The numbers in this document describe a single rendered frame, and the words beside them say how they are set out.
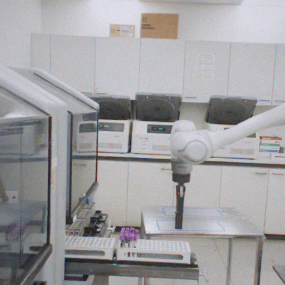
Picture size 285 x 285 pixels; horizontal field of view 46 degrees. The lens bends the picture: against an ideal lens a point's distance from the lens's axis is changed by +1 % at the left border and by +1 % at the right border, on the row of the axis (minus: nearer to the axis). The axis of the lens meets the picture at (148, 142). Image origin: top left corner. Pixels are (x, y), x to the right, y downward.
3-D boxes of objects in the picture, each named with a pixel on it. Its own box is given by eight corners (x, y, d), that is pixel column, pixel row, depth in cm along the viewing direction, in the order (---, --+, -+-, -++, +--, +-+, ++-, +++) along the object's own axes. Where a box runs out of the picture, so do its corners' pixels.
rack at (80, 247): (38, 259, 137) (38, 244, 136) (46, 249, 147) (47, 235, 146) (112, 263, 136) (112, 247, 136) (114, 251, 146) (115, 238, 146)
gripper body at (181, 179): (171, 170, 141) (170, 191, 142) (172, 173, 133) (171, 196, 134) (189, 170, 141) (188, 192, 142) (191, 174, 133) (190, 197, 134)
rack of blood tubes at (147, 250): (116, 263, 136) (117, 248, 136) (119, 252, 146) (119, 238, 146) (190, 266, 136) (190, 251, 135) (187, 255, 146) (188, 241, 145)
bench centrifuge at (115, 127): (77, 151, 370) (78, 92, 363) (89, 145, 431) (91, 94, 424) (127, 154, 367) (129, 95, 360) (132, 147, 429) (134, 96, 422)
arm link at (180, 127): (167, 156, 141) (172, 161, 128) (168, 118, 139) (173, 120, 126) (192, 156, 142) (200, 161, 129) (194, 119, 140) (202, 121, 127)
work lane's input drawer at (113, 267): (27, 278, 136) (28, 256, 135) (39, 261, 149) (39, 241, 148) (209, 286, 135) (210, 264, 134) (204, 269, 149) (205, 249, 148)
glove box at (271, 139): (261, 143, 405) (262, 134, 403) (258, 142, 417) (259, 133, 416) (282, 143, 404) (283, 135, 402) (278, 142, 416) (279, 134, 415)
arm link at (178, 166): (171, 159, 132) (170, 174, 132) (194, 160, 132) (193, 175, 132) (170, 156, 141) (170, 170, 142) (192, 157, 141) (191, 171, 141)
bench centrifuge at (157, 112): (131, 154, 368) (133, 91, 360) (133, 147, 430) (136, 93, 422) (181, 156, 368) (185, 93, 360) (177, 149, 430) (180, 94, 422)
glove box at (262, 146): (259, 149, 405) (260, 142, 404) (256, 147, 418) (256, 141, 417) (279, 150, 405) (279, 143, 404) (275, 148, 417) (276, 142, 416)
